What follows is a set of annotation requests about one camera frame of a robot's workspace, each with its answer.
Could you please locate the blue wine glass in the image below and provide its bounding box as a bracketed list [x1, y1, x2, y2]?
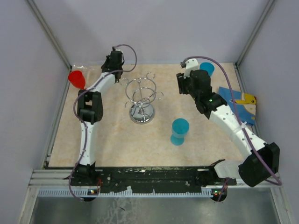
[199, 62, 215, 77]
[171, 118, 190, 146]

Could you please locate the red wine glass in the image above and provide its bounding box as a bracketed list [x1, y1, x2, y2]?
[68, 70, 85, 89]

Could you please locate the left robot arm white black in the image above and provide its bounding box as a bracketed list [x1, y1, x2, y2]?
[69, 47, 124, 186]

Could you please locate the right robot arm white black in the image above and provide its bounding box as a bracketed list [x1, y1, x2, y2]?
[176, 56, 282, 187]

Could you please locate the blue cartoon cloth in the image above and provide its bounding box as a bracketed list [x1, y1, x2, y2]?
[218, 87, 257, 126]

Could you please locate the chrome wire glass rack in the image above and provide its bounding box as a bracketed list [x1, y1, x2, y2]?
[120, 72, 164, 125]

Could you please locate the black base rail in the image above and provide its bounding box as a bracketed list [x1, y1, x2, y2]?
[71, 166, 225, 193]

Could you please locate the left aluminium corner post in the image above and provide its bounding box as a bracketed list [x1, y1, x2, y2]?
[25, 0, 72, 70]

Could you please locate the aluminium corner post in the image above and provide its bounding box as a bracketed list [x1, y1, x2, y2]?
[235, 0, 277, 68]
[25, 0, 72, 70]

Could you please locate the right aluminium corner post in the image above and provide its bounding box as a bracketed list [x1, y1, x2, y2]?
[235, 0, 277, 68]

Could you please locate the aluminium frame rail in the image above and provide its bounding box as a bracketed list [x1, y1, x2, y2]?
[28, 169, 283, 189]

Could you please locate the white cable duct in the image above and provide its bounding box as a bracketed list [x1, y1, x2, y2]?
[37, 188, 221, 198]

